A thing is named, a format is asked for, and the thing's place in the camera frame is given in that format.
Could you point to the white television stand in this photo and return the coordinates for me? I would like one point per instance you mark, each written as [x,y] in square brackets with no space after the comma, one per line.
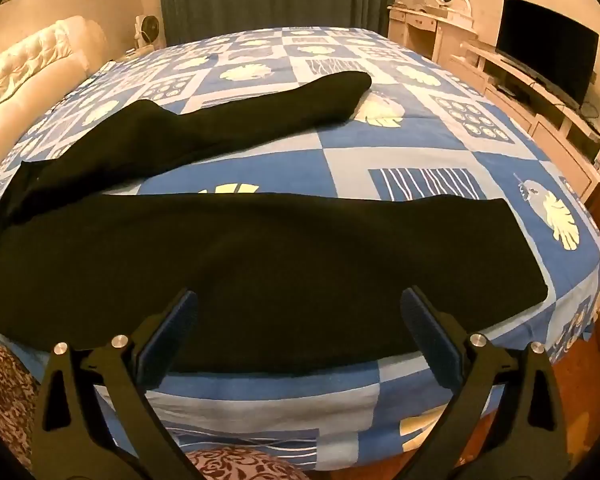
[555,130]

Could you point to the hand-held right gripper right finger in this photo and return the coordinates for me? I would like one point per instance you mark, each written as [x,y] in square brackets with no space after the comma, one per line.
[430,331]

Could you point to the white dressing table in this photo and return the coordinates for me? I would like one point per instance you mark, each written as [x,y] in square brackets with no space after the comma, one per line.
[425,30]

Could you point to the black flat television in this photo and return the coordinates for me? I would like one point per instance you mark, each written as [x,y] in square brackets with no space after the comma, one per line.
[545,45]

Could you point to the cream tufted headboard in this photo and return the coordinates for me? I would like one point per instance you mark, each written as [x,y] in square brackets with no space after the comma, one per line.
[20,75]

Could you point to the black pants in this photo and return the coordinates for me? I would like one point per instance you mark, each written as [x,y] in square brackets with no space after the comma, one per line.
[280,260]

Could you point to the person's patterned clothing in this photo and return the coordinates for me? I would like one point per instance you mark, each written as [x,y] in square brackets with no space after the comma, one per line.
[5,400]

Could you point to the small white fan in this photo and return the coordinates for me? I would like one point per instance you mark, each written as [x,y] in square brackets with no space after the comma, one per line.
[147,27]

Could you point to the blue patterned bed sheet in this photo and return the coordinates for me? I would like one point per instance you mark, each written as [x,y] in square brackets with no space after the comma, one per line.
[290,170]

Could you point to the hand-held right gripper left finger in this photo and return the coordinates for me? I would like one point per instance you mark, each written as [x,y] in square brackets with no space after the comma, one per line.
[167,336]

